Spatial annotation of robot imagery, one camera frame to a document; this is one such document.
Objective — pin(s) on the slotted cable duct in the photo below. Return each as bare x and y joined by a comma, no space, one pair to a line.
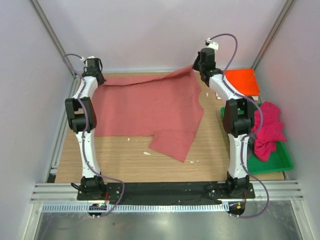
98,208

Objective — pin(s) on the grey t shirt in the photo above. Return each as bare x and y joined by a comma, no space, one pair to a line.
250,146

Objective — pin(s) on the folded orange t shirt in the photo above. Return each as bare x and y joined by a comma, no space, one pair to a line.
244,81

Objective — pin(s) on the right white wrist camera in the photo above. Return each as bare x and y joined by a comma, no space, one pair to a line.
211,44

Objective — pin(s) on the magenta t shirt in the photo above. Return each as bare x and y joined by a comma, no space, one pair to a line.
270,132

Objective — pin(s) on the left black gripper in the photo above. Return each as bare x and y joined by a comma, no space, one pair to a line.
103,80

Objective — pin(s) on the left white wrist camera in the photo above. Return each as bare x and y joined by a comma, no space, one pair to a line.
84,59

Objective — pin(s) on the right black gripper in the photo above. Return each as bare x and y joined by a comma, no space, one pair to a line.
195,66

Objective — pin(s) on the green plastic bin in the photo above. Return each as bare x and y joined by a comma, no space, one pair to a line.
278,161

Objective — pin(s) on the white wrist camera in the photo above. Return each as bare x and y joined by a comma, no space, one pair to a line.
211,44
84,59

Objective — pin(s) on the salmon pink t shirt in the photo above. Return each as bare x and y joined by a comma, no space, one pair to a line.
164,107

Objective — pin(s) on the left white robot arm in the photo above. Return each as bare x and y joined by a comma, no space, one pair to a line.
82,120

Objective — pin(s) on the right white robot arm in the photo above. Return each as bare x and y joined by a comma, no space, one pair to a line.
238,121

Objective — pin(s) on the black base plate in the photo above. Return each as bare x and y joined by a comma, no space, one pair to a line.
162,193

